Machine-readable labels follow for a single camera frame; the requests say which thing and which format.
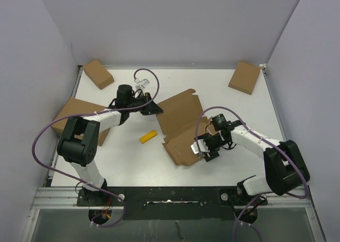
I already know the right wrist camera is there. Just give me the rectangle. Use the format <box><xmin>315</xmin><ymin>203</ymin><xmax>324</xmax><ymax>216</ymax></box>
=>
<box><xmin>191</xmin><ymin>139</ymin><xmax>209</xmax><ymax>157</ymax></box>

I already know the yellow wooden block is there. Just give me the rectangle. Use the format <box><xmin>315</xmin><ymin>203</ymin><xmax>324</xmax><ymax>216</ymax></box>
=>
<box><xmin>140</xmin><ymin>130</ymin><xmax>157</xmax><ymax>144</ymax></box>

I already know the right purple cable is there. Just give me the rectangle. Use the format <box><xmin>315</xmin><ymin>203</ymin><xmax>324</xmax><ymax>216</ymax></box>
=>
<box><xmin>195</xmin><ymin>106</ymin><xmax>310</xmax><ymax>242</ymax></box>

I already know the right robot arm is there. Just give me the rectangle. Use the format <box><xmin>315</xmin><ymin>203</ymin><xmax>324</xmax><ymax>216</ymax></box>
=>
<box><xmin>191</xmin><ymin>114</ymin><xmax>310</xmax><ymax>204</ymax></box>

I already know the small folded cardboard box left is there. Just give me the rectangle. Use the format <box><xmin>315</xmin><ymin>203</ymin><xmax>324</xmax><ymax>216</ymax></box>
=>
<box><xmin>83</xmin><ymin>60</ymin><xmax>114</xmax><ymax>90</ymax></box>

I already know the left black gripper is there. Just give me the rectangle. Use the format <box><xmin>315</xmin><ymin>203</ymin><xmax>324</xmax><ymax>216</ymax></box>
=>
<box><xmin>126</xmin><ymin>92</ymin><xmax>163</xmax><ymax>115</ymax></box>

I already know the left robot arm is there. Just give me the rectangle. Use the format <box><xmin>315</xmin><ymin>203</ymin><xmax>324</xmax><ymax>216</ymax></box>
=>
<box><xmin>57</xmin><ymin>85</ymin><xmax>163</xmax><ymax>205</ymax></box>

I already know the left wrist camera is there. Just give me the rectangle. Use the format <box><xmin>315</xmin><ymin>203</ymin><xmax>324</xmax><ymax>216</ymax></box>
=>
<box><xmin>134</xmin><ymin>78</ymin><xmax>150</xmax><ymax>91</ymax></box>

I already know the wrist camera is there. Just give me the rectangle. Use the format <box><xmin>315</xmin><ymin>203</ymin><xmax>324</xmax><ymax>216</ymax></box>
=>
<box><xmin>134</xmin><ymin>78</ymin><xmax>150</xmax><ymax>91</ymax></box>
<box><xmin>191</xmin><ymin>139</ymin><xmax>209</xmax><ymax>157</ymax></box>

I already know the large folded cardboard box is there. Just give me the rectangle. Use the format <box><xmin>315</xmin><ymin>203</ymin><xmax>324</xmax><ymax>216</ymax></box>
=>
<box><xmin>50</xmin><ymin>97</ymin><xmax>112</xmax><ymax>147</ymax></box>

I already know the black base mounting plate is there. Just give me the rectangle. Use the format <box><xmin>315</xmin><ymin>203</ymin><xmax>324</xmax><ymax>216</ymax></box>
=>
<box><xmin>76</xmin><ymin>186</ymin><xmax>251</xmax><ymax>224</ymax></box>

